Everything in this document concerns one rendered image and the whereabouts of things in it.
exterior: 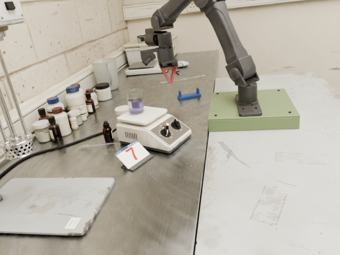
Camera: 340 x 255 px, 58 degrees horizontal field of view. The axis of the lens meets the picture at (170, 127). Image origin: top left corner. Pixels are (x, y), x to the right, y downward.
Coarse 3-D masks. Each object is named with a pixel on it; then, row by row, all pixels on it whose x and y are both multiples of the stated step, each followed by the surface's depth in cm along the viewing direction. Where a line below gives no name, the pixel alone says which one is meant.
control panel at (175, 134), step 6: (168, 120) 95; (156, 126) 91; (162, 126) 91; (168, 126) 92; (186, 126) 95; (156, 132) 89; (174, 132) 91; (180, 132) 92; (162, 138) 88; (168, 138) 88; (174, 138) 89; (168, 144) 86
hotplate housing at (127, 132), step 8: (160, 120) 94; (120, 128) 94; (128, 128) 92; (136, 128) 91; (144, 128) 89; (152, 128) 89; (120, 136) 96; (128, 136) 94; (136, 136) 92; (144, 136) 90; (152, 136) 88; (184, 136) 92; (128, 144) 96; (144, 144) 91; (152, 144) 89; (160, 144) 87; (176, 144) 89; (168, 152) 87
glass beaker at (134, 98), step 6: (126, 90) 95; (132, 90) 96; (138, 90) 96; (126, 96) 93; (132, 96) 92; (138, 96) 93; (132, 102) 93; (138, 102) 93; (132, 108) 94; (138, 108) 94; (144, 108) 96; (132, 114) 95; (138, 114) 95
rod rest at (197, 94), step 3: (198, 90) 132; (180, 93) 131; (192, 93) 134; (195, 93) 134; (198, 93) 132; (180, 96) 131; (183, 96) 132; (186, 96) 132; (189, 96) 132; (192, 96) 132; (195, 96) 132; (198, 96) 132; (180, 99) 131
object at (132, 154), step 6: (138, 144) 89; (126, 150) 85; (132, 150) 86; (138, 150) 87; (144, 150) 88; (120, 156) 83; (126, 156) 84; (132, 156) 85; (138, 156) 86; (126, 162) 83; (132, 162) 84
